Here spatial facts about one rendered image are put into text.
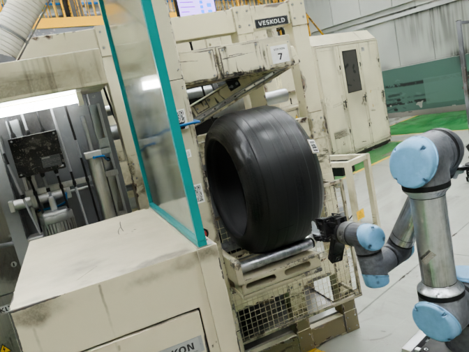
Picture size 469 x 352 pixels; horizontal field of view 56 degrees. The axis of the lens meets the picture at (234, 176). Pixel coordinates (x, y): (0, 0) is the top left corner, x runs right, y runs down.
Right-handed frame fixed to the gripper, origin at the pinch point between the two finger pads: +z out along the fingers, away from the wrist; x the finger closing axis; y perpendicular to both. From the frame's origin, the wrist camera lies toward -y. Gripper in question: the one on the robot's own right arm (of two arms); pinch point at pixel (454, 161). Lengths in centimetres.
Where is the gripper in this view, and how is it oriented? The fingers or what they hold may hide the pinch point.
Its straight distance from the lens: 222.5
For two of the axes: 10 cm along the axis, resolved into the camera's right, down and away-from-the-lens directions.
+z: -2.6, -1.2, 9.6
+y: 3.3, 9.2, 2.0
